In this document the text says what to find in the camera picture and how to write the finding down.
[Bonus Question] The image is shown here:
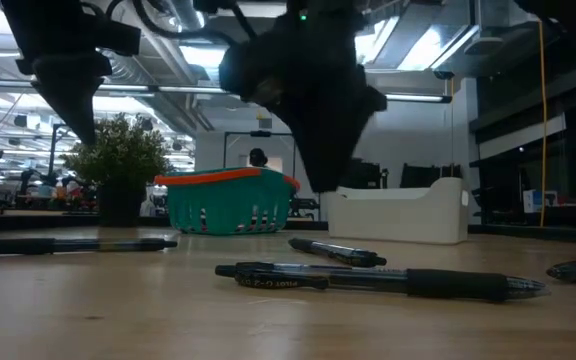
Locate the long white light bar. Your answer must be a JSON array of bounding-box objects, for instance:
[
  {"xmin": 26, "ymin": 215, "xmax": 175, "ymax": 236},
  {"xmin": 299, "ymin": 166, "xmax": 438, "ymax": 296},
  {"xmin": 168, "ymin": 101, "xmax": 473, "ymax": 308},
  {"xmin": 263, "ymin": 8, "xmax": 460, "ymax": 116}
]
[{"xmin": 0, "ymin": 77, "xmax": 453, "ymax": 104}]

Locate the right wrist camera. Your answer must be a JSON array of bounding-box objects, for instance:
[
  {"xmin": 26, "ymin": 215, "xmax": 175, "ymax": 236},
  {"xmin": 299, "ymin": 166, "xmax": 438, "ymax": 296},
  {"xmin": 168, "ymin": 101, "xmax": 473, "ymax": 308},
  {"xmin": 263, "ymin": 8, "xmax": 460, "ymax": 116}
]
[{"xmin": 250, "ymin": 74, "xmax": 289, "ymax": 106}]

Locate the green plant in black pot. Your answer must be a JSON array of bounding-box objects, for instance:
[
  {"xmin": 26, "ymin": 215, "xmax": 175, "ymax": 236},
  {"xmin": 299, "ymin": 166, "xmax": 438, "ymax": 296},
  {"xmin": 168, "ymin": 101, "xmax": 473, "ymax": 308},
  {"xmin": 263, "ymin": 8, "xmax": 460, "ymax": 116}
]
[{"xmin": 61, "ymin": 112, "xmax": 173, "ymax": 229}]

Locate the black metal gantry frame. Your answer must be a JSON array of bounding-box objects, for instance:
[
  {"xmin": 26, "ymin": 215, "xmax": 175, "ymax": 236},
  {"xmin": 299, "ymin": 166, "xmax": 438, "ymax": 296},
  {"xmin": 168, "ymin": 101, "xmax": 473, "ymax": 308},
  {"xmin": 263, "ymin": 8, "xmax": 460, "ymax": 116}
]
[{"xmin": 223, "ymin": 130, "xmax": 298, "ymax": 176}]

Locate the black background equipment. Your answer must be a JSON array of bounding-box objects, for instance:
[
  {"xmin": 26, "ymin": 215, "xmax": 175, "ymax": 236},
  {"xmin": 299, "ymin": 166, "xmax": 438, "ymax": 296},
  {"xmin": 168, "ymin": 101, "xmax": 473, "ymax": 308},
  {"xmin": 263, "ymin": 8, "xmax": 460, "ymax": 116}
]
[
  {"xmin": 400, "ymin": 162, "xmax": 463, "ymax": 189},
  {"xmin": 347, "ymin": 157, "xmax": 388, "ymax": 190}
]

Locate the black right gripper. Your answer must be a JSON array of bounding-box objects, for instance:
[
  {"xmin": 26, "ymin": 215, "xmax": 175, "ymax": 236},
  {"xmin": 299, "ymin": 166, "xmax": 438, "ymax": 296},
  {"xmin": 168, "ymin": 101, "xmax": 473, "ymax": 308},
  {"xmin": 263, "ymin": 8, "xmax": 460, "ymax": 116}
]
[{"xmin": 217, "ymin": 27, "xmax": 388, "ymax": 194}]

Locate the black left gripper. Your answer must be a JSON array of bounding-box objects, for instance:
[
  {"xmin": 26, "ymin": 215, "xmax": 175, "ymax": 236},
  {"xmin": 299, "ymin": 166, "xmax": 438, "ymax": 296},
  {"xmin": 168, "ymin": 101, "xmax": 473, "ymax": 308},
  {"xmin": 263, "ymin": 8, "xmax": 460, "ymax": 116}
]
[{"xmin": 0, "ymin": 0, "xmax": 113, "ymax": 146}]

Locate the white plastic bin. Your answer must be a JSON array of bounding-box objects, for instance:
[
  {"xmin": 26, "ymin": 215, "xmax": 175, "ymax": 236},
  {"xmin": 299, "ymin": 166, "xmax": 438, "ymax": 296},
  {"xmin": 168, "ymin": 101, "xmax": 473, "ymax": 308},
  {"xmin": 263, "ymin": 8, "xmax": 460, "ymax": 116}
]
[{"xmin": 326, "ymin": 176, "xmax": 470, "ymax": 246}]

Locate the white box with blue print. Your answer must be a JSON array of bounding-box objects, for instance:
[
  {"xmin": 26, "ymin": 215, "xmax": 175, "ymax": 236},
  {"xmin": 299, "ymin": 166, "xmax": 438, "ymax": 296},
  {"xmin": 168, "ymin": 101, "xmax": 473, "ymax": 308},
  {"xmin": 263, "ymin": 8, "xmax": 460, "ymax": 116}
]
[{"xmin": 522, "ymin": 188, "xmax": 559, "ymax": 215}]

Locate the person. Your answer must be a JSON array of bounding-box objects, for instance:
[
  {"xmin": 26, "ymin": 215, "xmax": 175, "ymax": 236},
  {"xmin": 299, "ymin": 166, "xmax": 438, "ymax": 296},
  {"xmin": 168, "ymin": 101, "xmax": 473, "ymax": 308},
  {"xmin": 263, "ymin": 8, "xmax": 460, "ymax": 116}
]
[{"xmin": 248, "ymin": 147, "xmax": 270, "ymax": 169}]

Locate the yellow extension cable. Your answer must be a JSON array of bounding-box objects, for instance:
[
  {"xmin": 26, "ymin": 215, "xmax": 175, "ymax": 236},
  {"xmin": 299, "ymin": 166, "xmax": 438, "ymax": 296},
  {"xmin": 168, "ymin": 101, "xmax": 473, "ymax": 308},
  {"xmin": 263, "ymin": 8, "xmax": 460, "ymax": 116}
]
[{"xmin": 538, "ymin": 19, "xmax": 549, "ymax": 227}]

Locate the black aluminium table frame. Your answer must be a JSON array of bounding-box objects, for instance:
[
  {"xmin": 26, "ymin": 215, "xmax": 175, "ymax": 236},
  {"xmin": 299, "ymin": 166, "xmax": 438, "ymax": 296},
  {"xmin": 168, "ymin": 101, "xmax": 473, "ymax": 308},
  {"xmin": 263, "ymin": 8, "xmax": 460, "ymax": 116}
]
[{"xmin": 0, "ymin": 209, "xmax": 576, "ymax": 246}]

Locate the green basket with orange rim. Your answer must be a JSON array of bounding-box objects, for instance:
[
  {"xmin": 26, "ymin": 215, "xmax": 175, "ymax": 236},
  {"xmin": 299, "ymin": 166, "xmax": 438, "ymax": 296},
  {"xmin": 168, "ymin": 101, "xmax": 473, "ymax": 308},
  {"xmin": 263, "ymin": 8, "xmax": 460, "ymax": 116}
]
[{"xmin": 153, "ymin": 166, "xmax": 302, "ymax": 236}]

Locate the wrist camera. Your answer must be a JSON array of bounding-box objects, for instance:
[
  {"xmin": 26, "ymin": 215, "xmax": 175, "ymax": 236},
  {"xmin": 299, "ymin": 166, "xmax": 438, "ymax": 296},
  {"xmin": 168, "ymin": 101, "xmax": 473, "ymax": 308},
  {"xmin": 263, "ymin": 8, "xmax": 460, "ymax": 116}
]
[
  {"xmin": 95, "ymin": 19, "xmax": 142, "ymax": 57},
  {"xmin": 250, "ymin": 74, "xmax": 289, "ymax": 106}
]

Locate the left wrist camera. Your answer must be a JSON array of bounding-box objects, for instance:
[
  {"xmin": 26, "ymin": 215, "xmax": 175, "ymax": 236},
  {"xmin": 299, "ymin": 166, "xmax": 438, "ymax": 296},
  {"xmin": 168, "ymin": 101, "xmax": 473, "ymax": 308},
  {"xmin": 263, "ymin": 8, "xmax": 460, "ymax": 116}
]
[{"xmin": 95, "ymin": 19, "xmax": 142, "ymax": 57}]

